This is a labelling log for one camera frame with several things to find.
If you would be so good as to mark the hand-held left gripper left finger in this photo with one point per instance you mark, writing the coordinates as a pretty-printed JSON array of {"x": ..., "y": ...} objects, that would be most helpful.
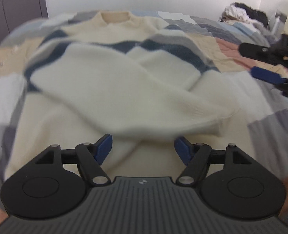
[{"x": 103, "y": 148}]

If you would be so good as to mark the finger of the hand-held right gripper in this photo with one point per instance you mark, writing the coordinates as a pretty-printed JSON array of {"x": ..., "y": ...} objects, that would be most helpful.
[
  {"x": 261, "y": 52},
  {"x": 263, "y": 74}
]

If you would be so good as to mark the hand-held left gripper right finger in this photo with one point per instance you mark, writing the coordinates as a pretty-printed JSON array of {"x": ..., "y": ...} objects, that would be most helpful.
[{"x": 181, "y": 150}]

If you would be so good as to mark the cream striped sweater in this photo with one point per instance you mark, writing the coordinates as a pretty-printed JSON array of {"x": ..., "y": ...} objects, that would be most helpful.
[{"x": 134, "y": 78}]

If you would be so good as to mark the silver bottle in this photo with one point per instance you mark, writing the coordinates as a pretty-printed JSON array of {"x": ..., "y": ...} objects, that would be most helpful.
[{"x": 275, "y": 23}]

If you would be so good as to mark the black garment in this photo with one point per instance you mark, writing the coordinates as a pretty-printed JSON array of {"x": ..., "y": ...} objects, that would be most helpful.
[{"x": 256, "y": 13}]

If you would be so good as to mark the patchwork quilt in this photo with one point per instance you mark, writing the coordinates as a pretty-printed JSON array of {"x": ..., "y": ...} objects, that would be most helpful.
[{"x": 268, "y": 131}]

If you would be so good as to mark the grey door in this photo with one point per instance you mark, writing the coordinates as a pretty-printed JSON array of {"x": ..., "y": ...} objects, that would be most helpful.
[{"x": 17, "y": 0}]

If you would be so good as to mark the grey wall socket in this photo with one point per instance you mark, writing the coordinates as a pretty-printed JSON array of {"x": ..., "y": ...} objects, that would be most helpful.
[{"x": 283, "y": 17}]

